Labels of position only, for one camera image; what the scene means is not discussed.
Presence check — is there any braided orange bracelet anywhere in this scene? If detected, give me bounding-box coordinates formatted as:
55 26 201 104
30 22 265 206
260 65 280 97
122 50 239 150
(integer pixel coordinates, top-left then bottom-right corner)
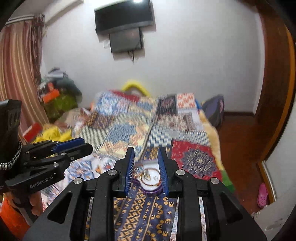
136 169 163 188

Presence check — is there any purple heart-shaped tin box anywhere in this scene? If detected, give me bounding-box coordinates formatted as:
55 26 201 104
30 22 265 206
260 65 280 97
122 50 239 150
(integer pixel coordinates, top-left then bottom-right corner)
132 160 163 196

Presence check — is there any person's hand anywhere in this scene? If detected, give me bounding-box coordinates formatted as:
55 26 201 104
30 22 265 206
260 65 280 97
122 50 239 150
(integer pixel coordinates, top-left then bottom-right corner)
4 192 45 217

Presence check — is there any yellow blanket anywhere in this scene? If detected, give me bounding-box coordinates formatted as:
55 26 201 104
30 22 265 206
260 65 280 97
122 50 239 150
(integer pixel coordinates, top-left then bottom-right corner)
32 124 73 143

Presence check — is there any pink croc shoe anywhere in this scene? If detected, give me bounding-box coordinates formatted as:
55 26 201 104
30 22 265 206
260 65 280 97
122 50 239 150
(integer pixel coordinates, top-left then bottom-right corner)
257 183 268 208

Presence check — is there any white wardrobe with pink hearts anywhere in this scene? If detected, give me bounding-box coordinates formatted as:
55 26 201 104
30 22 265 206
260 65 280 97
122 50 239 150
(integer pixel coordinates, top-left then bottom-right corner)
254 106 295 240

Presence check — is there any orange box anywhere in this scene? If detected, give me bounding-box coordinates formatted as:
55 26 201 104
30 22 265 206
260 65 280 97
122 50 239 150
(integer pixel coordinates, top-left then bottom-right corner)
42 89 60 103

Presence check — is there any pile of clothes and boxes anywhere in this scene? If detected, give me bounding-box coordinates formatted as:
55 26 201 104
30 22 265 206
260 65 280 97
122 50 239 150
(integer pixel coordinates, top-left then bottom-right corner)
37 68 83 123

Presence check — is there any colourful patchwork bedspread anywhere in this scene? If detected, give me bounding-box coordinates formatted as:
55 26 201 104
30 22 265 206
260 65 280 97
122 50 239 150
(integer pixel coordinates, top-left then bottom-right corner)
41 90 234 240

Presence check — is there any striped red curtain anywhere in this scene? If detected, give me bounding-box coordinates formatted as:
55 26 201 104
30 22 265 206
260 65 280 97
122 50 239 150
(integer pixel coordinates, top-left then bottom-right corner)
1 15 49 144

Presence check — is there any brown wooden door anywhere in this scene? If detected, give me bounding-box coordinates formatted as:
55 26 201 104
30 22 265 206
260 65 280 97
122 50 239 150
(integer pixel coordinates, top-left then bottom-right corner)
253 4 296 167

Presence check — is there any yellow plastic hoop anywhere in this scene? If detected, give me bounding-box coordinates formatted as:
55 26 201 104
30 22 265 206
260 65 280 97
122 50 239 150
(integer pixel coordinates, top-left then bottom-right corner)
121 80 151 97

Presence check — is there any dark blue backpack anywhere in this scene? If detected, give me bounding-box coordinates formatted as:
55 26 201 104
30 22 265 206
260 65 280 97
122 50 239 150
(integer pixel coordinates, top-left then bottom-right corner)
202 95 224 128

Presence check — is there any small black wall monitor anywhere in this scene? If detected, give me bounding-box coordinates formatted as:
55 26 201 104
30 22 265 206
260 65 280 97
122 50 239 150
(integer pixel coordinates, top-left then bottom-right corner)
109 28 143 53

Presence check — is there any black wall television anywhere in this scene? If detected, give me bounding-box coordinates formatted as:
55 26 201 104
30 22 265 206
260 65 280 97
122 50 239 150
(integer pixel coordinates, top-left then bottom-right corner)
94 1 154 34

